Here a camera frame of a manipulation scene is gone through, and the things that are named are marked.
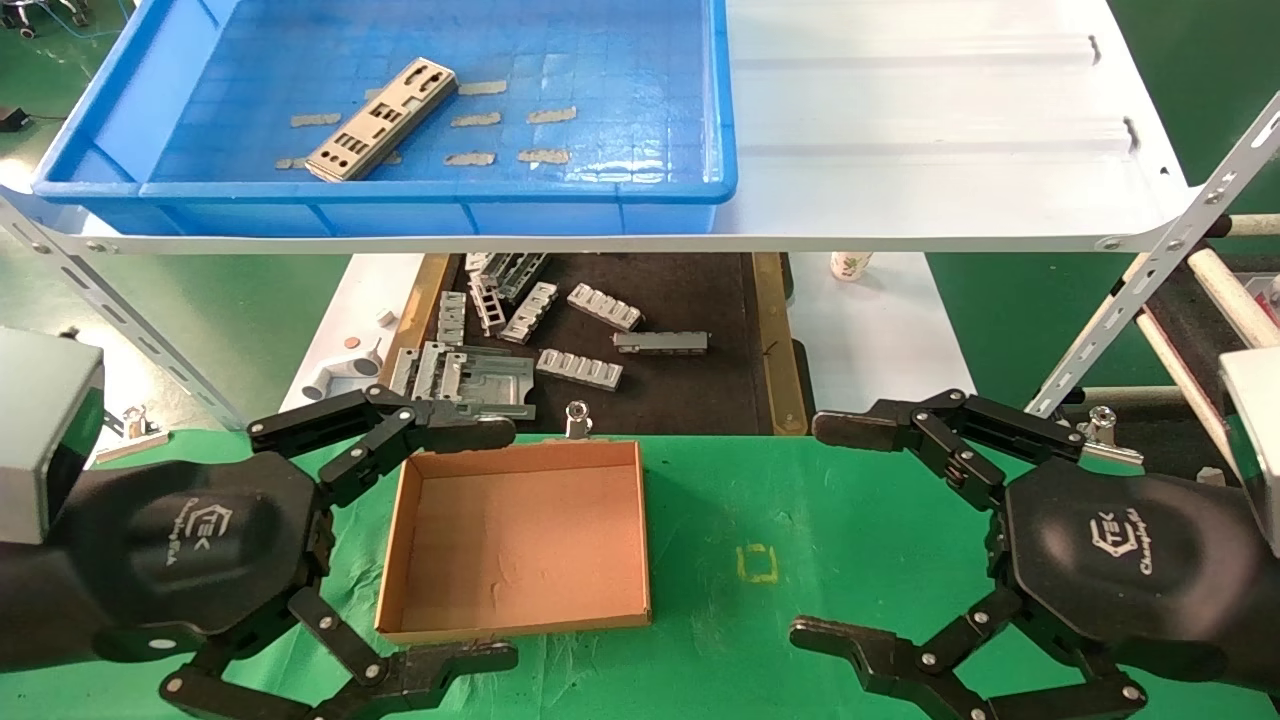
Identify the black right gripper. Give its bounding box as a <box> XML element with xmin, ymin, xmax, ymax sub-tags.
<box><xmin>790</xmin><ymin>390</ymin><xmax>1256</xmax><ymax>720</ymax></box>

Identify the large grey metal plate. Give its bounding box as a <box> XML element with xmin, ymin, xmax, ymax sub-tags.
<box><xmin>455</xmin><ymin>347</ymin><xmax>538</xmax><ymax>421</ymax></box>

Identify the black mat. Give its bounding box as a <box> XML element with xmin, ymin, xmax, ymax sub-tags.
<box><xmin>1150</xmin><ymin>255</ymin><xmax>1280</xmax><ymax>481</ymax></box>

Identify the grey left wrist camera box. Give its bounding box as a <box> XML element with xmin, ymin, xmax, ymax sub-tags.
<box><xmin>0</xmin><ymin>328</ymin><xmax>106</xmax><ymax>546</ymax></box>

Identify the grey metal rod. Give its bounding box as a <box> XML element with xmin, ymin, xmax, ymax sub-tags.
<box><xmin>1075</xmin><ymin>387</ymin><xmax>1226</xmax><ymax>408</ymax></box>

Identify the white metal shelf board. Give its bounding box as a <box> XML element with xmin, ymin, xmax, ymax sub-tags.
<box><xmin>0</xmin><ymin>0</ymin><xmax>1201</xmax><ymax>255</ymax></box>

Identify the white plastic pipe fitting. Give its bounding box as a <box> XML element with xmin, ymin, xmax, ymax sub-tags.
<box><xmin>302</xmin><ymin>338</ymin><xmax>383</xmax><ymax>401</ymax></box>

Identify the brown cardboard box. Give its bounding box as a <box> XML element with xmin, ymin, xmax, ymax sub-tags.
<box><xmin>375</xmin><ymin>440</ymin><xmax>653</xmax><ymax>644</ymax></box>

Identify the blue plastic tray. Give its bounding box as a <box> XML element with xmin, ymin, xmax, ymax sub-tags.
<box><xmin>32</xmin><ymin>0</ymin><xmax>739</xmax><ymax>238</ymax></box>

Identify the dark grey metal bar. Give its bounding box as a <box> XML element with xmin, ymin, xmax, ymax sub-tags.
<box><xmin>613</xmin><ymin>331</ymin><xmax>710</xmax><ymax>355</ymax></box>

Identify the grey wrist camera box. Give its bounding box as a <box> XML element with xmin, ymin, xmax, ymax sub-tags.
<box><xmin>1218</xmin><ymin>345</ymin><xmax>1280</xmax><ymax>557</ymax></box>
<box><xmin>0</xmin><ymin>328</ymin><xmax>106</xmax><ymax>546</ymax></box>

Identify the green table cloth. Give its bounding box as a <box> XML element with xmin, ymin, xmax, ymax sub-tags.
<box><xmin>0</xmin><ymin>428</ymin><xmax>1280</xmax><ymax>720</ymax></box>

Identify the silver ladder shaped bracket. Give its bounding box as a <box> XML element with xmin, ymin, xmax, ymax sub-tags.
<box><xmin>468</xmin><ymin>272</ymin><xmax>506</xmax><ymax>337</ymax></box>

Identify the black office chair base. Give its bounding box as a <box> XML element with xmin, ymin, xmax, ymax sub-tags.
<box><xmin>0</xmin><ymin>0</ymin><xmax>91</xmax><ymax>39</ymax></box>

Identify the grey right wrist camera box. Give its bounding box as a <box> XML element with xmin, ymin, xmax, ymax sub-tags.
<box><xmin>1218</xmin><ymin>345</ymin><xmax>1280</xmax><ymax>557</ymax></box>

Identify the wooden framed black tray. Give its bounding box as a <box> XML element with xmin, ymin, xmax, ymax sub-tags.
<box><xmin>362</xmin><ymin>253</ymin><xmax>819</xmax><ymax>437</ymax></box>

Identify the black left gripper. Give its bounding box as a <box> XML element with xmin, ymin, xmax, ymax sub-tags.
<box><xmin>60</xmin><ymin>385</ymin><xmax>519</xmax><ymax>720</ymax></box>

